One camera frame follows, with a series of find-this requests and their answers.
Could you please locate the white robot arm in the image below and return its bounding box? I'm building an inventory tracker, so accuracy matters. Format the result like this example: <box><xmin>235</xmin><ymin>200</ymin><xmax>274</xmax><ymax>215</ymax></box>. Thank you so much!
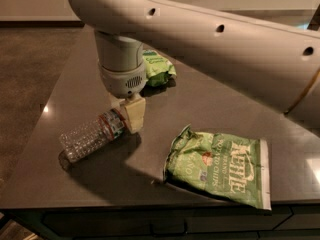
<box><xmin>68</xmin><ymin>0</ymin><xmax>320</xmax><ymax>134</ymax></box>

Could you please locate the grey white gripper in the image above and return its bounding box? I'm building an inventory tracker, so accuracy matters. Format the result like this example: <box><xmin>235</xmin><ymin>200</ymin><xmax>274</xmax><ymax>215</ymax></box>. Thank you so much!
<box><xmin>94</xmin><ymin>30</ymin><xmax>146</xmax><ymax>134</ymax></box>

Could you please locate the clear plastic water bottle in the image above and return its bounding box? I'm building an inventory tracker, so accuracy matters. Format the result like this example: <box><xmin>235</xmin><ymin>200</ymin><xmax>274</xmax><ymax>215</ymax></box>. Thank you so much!
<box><xmin>59</xmin><ymin>109</ymin><xmax>127</xmax><ymax>163</ymax></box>

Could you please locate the green rice chip bag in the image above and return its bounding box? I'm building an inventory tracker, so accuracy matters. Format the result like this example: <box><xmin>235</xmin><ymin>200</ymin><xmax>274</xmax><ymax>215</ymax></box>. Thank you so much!
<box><xmin>143</xmin><ymin>49</ymin><xmax>177</xmax><ymax>87</ymax></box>

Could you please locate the green Kettle potato chips bag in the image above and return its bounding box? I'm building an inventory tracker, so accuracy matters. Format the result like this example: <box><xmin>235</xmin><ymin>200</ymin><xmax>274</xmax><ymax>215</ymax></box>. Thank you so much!
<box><xmin>163</xmin><ymin>126</ymin><xmax>271</xmax><ymax>211</ymax></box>

